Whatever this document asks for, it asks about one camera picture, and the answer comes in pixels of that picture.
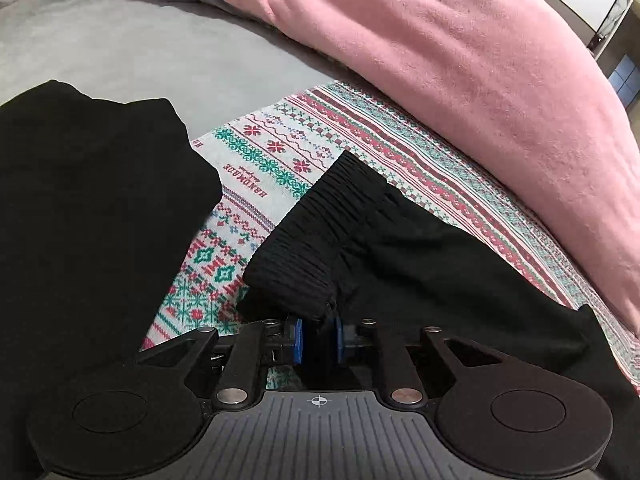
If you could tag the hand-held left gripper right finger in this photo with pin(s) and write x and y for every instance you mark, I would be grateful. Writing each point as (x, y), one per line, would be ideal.
(336, 342)

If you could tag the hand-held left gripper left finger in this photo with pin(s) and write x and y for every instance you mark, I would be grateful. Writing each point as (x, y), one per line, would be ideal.
(298, 342)

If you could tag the black pants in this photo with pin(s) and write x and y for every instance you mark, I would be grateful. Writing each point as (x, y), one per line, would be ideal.
(400, 260)

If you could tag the patterned knit-print blanket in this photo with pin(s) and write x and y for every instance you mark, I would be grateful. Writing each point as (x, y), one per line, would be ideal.
(280, 150)

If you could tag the black folded garment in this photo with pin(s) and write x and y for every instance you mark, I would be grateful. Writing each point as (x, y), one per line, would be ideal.
(75, 210)

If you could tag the pink fleece blanket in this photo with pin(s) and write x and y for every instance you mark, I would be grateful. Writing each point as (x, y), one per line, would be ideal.
(450, 60)

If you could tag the grey bed sheet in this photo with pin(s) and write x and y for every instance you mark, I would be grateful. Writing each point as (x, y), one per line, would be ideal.
(125, 45)

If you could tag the gridded window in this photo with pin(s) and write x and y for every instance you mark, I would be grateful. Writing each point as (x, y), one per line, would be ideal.
(627, 77)

